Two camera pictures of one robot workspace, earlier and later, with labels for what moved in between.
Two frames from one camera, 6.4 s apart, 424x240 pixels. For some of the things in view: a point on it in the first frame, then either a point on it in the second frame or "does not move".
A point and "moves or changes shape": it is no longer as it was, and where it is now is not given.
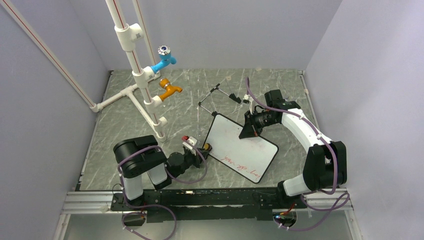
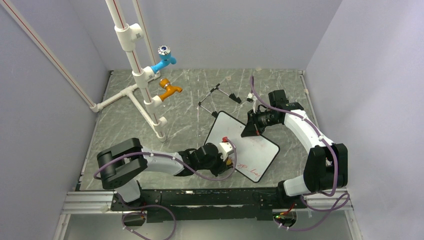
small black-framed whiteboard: (250, 157) does not move
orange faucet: (165, 83) does not move
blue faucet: (166, 58) does not move
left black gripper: (201, 153) to (222, 165)
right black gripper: (250, 129) does not move
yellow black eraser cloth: (207, 146) moves or changes shape
